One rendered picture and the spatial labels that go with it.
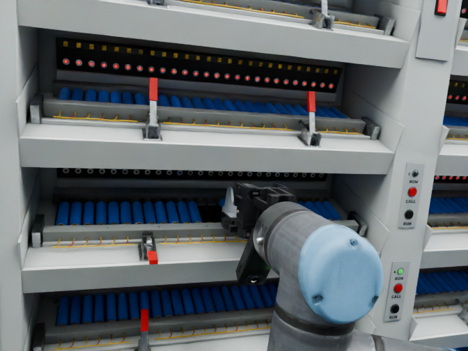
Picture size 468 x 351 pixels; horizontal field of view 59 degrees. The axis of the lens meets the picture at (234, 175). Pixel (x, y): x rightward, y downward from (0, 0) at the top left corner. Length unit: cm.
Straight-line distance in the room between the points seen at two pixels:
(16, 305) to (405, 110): 70
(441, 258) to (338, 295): 52
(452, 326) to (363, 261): 63
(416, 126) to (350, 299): 44
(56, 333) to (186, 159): 37
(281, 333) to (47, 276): 36
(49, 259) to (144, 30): 36
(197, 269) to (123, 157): 22
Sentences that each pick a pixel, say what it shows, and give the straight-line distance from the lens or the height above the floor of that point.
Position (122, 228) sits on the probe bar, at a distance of 70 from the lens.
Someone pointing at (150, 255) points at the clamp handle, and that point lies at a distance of 63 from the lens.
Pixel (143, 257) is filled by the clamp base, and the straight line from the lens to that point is 67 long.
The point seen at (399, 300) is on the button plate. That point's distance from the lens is 90.
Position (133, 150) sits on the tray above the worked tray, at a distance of 63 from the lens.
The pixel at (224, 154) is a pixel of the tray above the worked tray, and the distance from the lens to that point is 66.
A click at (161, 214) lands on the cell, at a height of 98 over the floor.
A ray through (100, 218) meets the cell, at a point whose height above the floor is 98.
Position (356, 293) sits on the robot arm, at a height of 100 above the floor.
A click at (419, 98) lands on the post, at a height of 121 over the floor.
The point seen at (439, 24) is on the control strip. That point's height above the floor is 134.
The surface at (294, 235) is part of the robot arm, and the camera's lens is 47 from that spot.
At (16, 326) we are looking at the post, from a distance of 72.
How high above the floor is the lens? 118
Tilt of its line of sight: 10 degrees down
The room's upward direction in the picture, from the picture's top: 4 degrees clockwise
